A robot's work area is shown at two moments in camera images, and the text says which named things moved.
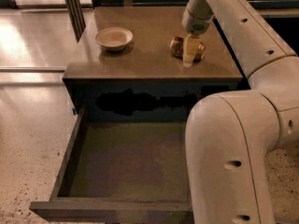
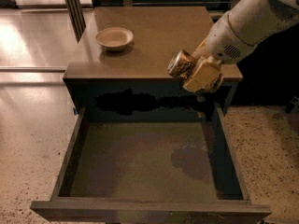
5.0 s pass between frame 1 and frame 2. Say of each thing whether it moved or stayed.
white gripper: moved
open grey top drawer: stayed
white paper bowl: stayed
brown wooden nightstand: stayed
